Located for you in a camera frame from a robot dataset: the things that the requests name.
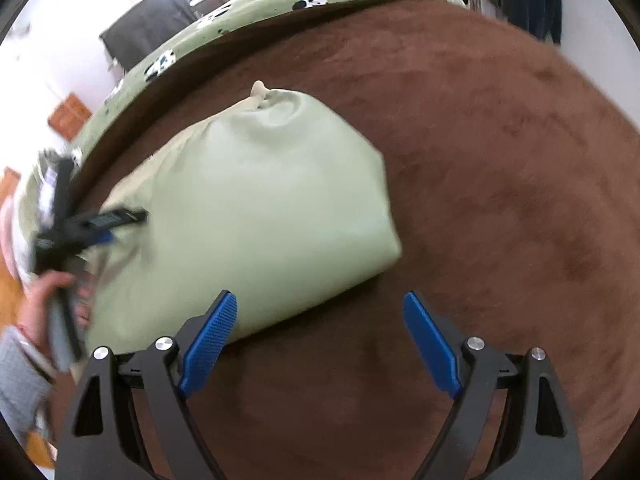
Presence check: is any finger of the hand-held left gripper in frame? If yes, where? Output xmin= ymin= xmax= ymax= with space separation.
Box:
xmin=75 ymin=207 xmax=149 ymax=234
xmin=75 ymin=229 xmax=118 ymax=257

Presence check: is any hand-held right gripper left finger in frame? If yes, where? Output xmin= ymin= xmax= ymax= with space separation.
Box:
xmin=57 ymin=290 xmax=238 ymax=480

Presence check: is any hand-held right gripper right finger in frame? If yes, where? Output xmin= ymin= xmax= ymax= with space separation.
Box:
xmin=402 ymin=291 xmax=585 ymax=480

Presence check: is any wooden headboard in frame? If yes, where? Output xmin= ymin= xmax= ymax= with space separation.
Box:
xmin=0 ymin=167 xmax=56 ymax=471

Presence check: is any person's left hand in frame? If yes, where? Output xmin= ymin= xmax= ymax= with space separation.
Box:
xmin=15 ymin=270 xmax=94 ymax=348

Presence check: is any hanging dark navy jacket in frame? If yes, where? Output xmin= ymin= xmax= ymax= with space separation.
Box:
xmin=515 ymin=0 xmax=565 ymax=46

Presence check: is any light green pillowcase pillow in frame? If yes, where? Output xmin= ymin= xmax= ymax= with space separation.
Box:
xmin=72 ymin=80 xmax=403 ymax=381

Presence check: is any brown bed blanket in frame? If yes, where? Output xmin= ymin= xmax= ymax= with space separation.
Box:
xmin=75 ymin=0 xmax=640 ymax=480

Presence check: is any person's left forearm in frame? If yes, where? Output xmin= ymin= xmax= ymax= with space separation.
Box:
xmin=0 ymin=327 xmax=58 ymax=443

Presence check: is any green cow-print duvet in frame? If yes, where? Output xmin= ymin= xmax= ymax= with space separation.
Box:
xmin=30 ymin=0 xmax=466 ymax=171

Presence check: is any wooden chair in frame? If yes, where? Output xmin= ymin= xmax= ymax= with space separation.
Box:
xmin=47 ymin=92 xmax=93 ymax=138

